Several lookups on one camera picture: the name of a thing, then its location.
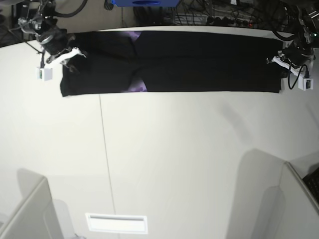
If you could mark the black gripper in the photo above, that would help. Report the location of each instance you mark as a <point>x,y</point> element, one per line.
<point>55,40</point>
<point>296,54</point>

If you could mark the black T-shirt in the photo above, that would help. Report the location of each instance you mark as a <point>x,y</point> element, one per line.
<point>171,61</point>

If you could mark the black power strip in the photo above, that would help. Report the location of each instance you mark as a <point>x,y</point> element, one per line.
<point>228,22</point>

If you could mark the blue box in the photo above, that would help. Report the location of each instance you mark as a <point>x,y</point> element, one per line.
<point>151,3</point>

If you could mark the black keyboard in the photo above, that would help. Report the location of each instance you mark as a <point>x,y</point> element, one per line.
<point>312,182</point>

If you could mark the right grey partition panel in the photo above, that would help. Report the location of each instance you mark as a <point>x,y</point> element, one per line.
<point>293,211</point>

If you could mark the white label plate on table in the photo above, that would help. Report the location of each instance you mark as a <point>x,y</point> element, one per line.
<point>119,224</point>

